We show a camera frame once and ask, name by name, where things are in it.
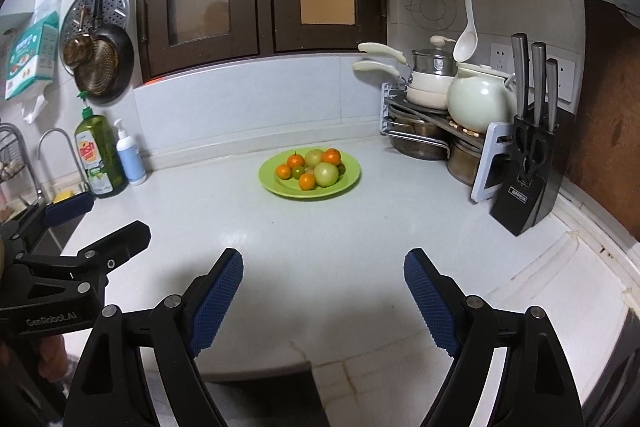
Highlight brown cutting board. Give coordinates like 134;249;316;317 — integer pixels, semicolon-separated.
565;0;640;238

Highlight shallow cream pan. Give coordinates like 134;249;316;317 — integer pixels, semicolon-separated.
405;89;451;109

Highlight perforated steel steamer plate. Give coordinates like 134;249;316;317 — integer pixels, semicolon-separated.
60;0;130;58

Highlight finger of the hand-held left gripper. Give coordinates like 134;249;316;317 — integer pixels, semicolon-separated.
0;194;96;258
15;221;152;293

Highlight person's left hand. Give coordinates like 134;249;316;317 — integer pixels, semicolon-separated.
37;336;68;383

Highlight wire storage basket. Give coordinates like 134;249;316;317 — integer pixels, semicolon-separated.
0;124;36;188

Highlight white ceramic pot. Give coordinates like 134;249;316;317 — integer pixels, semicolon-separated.
446;62;518;128

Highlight white blue pump bottle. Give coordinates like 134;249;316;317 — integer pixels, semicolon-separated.
114;118;147;186

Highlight white ladle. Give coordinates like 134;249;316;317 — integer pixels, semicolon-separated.
452;0;479;62

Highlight green white paper package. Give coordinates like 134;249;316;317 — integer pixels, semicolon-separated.
4;11;60;102

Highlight pot lid cream knob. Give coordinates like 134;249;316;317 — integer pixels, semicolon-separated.
412;35;457;58

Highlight steel kitchen faucet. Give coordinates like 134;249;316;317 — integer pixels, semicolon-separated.
36;128;91;202

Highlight black kitchen scissors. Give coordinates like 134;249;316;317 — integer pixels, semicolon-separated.
515;127;548;190

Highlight small copper pan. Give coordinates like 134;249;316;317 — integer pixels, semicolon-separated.
62;4;97;68

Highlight green plastic plate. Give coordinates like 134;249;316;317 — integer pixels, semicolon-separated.
258;148;362;199

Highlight mesh strainer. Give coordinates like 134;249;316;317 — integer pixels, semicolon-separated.
75;38;118;95

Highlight steel saucepan cream handle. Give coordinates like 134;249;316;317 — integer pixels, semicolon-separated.
357;42;457;76

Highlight grey corner pot rack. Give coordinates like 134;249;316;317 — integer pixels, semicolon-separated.
381;82;513;202

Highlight white wall socket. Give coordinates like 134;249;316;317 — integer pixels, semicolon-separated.
554;57;577;104
487;41;516;70

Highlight white plastic bag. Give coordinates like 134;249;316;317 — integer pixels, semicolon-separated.
22;94;51;125

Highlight black knife block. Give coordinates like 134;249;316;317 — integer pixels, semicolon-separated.
489;107;566;237

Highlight wooden bead trivet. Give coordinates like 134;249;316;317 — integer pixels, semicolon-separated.
448;119;488;138

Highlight dark frying pan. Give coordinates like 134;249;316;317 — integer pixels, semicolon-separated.
75;0;135;104

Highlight steel handle knife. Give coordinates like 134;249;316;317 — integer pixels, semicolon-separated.
511;33;530;120
531;42;547;128
545;58;559;134

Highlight small steel pot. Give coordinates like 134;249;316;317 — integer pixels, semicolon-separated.
446;139;493;186

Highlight wide steel pot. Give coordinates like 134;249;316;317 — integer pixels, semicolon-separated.
389;107;451;160

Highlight green dish soap bottle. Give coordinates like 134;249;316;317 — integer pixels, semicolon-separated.
74;92;128;199

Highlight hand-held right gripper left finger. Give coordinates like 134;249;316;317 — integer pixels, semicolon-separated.
62;248;245;427

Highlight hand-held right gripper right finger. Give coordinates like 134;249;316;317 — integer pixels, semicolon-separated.
403;248;585;427

